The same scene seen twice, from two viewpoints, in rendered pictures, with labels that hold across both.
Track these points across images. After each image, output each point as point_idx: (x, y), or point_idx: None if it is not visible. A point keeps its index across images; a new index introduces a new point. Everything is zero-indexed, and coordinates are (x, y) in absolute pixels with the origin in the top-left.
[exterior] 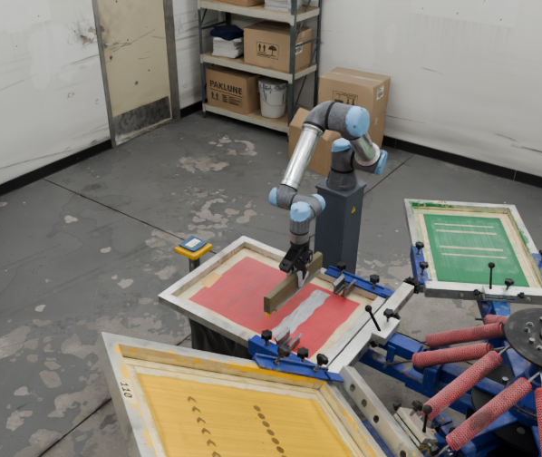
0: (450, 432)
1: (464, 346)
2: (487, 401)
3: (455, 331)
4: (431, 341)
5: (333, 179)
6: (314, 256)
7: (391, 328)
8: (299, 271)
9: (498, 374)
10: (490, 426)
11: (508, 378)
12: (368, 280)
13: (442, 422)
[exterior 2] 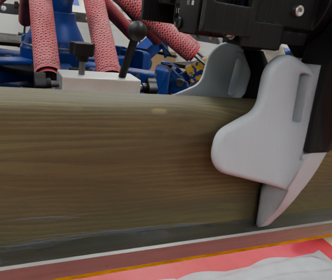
0: (171, 64)
1: (98, 3)
2: (86, 70)
3: (46, 22)
4: (59, 64)
5: None
6: None
7: (96, 71)
8: (261, 56)
9: (29, 68)
10: (120, 66)
11: (28, 65)
12: None
13: (169, 68)
